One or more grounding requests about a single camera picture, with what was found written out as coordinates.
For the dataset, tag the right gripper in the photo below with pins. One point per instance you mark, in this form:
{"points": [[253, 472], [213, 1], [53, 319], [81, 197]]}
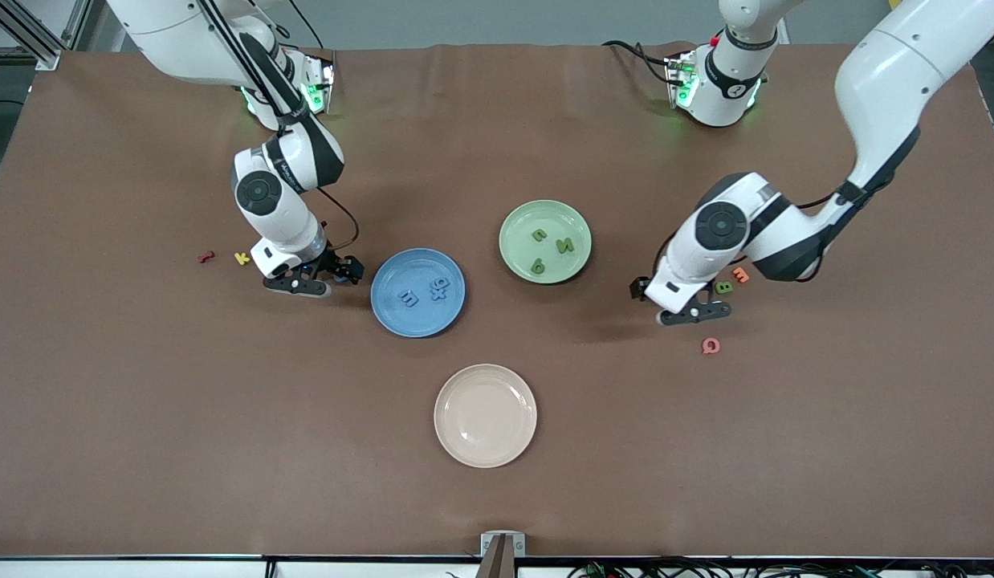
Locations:
{"points": [[336, 265]]}

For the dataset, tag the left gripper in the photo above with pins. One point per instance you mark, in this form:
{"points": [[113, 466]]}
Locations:
{"points": [[642, 288]]}

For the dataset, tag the blue foam letter m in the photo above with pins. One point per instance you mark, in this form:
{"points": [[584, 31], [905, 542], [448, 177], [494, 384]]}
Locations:
{"points": [[409, 299]]}

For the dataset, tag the green foam letter B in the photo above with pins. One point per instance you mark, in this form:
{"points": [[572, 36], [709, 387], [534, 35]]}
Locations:
{"points": [[724, 286]]}

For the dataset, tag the green foam letter N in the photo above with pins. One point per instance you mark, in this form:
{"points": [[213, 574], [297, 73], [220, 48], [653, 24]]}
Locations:
{"points": [[564, 246], [538, 235]]}

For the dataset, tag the blue foam letter x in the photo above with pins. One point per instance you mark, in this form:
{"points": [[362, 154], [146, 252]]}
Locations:
{"points": [[437, 295]]}

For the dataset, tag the green foam letter p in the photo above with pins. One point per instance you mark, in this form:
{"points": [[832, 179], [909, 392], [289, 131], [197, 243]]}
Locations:
{"points": [[538, 266]]}

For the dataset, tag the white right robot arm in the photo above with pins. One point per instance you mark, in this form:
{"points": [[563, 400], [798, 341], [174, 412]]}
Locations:
{"points": [[184, 40]]}

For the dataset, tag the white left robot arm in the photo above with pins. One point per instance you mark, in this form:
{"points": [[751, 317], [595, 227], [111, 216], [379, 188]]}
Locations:
{"points": [[890, 72]]}

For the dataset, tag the blue plate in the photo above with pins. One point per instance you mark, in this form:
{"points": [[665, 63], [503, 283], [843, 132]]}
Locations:
{"points": [[417, 313]]}

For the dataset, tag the pink foam letter Q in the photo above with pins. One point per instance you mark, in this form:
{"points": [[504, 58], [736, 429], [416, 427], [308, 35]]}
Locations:
{"points": [[710, 346]]}

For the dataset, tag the orange foam letter E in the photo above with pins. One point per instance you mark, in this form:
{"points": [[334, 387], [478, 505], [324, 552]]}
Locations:
{"points": [[740, 275]]}

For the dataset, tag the green plate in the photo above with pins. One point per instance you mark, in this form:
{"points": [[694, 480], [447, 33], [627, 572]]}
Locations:
{"points": [[521, 241]]}

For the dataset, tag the beige plate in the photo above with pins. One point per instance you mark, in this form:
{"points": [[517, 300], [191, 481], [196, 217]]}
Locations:
{"points": [[485, 416]]}

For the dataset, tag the brown table mat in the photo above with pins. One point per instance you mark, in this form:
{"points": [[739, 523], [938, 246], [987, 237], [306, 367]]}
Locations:
{"points": [[224, 449]]}

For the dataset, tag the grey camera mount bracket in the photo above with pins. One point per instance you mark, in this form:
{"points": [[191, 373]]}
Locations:
{"points": [[503, 546]]}

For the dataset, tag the white table edge rail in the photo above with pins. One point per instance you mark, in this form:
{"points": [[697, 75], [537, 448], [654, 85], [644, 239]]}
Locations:
{"points": [[144, 568]]}

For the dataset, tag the aluminium frame profile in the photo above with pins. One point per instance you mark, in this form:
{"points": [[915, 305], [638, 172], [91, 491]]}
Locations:
{"points": [[31, 36]]}

